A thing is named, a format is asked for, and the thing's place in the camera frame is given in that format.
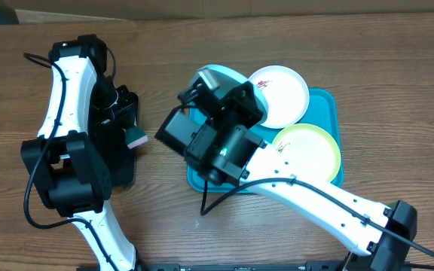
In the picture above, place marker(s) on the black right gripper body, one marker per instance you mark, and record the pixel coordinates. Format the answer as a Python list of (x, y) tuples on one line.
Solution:
[(246, 106)]

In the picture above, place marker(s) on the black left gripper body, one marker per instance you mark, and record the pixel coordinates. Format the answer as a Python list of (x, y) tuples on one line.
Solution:
[(111, 104)]

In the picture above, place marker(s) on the light blue plate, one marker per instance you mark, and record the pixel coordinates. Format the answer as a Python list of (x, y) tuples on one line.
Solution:
[(227, 79)]

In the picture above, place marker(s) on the pink green sponge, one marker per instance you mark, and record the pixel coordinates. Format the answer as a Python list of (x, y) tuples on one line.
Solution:
[(135, 136)]

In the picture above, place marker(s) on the white plate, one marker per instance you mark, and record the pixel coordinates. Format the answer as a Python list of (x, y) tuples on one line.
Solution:
[(286, 93)]

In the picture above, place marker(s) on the yellow plate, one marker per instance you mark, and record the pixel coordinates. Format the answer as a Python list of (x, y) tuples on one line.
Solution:
[(312, 149)]

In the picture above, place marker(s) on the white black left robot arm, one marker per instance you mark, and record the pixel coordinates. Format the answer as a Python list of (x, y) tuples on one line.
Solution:
[(86, 147)]

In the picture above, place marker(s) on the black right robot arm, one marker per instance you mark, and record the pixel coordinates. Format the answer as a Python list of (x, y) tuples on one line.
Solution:
[(211, 130)]

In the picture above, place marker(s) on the black plastic tray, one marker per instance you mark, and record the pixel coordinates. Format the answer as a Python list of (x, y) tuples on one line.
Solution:
[(111, 145)]

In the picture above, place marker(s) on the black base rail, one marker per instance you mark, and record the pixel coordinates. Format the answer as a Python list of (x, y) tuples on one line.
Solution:
[(318, 265)]

